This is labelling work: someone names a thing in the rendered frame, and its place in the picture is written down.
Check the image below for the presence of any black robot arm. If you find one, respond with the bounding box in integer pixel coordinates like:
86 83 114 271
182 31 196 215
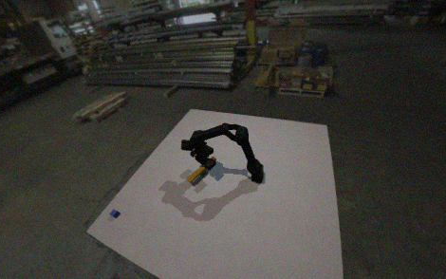
181 123 264 183

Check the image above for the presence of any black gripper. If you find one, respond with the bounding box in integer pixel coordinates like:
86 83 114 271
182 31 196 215
190 149 216 170

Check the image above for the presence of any yellow bar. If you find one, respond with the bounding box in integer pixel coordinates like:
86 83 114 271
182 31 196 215
186 157 216 183

